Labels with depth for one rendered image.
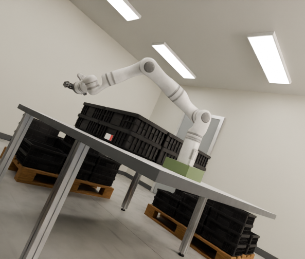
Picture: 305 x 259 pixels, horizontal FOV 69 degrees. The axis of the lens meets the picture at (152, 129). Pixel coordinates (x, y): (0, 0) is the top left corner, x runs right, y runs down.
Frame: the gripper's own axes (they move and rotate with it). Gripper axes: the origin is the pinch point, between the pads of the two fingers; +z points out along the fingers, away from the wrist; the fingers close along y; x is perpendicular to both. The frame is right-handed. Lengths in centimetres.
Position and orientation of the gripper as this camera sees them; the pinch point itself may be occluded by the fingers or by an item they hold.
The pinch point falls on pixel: (72, 89)
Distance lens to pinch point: 154.5
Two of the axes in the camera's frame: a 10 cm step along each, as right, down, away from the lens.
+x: 3.0, -9.4, 1.6
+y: 7.2, 3.4, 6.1
